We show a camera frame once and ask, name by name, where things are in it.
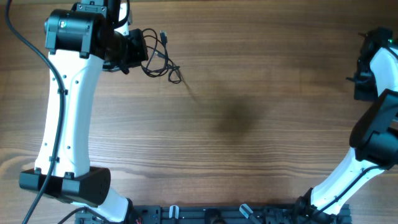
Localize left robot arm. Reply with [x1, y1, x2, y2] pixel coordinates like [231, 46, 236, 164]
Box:
[19, 1, 148, 223]

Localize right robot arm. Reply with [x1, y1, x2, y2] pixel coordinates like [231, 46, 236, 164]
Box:
[290, 27, 397, 223]

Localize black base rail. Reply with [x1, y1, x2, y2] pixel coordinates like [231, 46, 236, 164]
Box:
[74, 203, 352, 224]

